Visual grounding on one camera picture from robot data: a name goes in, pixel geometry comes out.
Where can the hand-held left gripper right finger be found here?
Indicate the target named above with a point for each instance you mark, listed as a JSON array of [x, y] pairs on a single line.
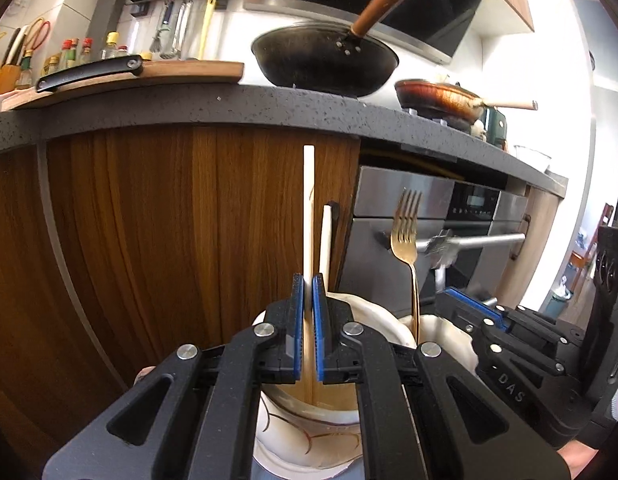
[[319, 330]]

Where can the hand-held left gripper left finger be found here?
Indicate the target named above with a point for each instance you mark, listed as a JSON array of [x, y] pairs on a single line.
[[299, 330]]

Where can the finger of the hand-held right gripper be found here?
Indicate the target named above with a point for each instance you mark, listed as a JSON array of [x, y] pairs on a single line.
[[529, 355], [476, 302]]

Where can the wooden chopstick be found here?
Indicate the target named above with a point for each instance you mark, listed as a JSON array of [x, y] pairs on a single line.
[[309, 210], [325, 245]]

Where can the gold fork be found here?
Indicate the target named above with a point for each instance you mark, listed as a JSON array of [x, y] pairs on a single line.
[[406, 240]]

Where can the cream ceramic double utensil holder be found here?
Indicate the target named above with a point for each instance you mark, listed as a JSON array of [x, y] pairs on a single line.
[[309, 437]]

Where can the orange chair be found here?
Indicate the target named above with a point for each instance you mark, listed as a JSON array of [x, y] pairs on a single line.
[[580, 262]]

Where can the light wooden cabinet door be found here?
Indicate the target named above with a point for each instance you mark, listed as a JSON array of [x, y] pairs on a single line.
[[541, 240]]

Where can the stainless steel built-in oven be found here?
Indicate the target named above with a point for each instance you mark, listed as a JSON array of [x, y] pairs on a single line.
[[469, 200]]

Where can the glass bowl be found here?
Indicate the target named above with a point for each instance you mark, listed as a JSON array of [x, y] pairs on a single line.
[[533, 157]]

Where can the wide wooden cabinet door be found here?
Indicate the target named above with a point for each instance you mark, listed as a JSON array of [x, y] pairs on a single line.
[[189, 210]]

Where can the brown frying pan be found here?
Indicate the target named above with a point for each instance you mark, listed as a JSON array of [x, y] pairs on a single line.
[[434, 97]]

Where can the grey speckled kitchen counter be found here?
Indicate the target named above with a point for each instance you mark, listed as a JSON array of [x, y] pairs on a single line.
[[239, 110]]

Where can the wooden cutting board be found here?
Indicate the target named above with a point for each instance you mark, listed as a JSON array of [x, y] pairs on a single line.
[[189, 71]]

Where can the curved wooden cabinet door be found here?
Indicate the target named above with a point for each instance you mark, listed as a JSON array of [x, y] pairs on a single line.
[[19, 285]]

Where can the small jar yellow lid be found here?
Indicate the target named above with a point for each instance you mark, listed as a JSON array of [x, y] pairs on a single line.
[[146, 56]]

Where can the yellow ladle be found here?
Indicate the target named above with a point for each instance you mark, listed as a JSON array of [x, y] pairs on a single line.
[[207, 25]]

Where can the metal hanging ladle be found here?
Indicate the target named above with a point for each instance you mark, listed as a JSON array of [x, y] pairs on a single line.
[[183, 30]]

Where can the small bottle red cap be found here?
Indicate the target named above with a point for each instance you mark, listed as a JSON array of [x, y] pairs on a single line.
[[123, 51]]

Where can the clear bottle yellow cap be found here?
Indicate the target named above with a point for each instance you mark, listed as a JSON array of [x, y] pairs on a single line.
[[111, 47]]

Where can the red cap sauce bottle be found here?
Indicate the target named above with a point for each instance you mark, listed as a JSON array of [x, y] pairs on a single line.
[[66, 56], [87, 52], [75, 54]]

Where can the wooden knife block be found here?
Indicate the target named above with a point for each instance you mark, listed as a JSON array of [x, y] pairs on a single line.
[[8, 80]]

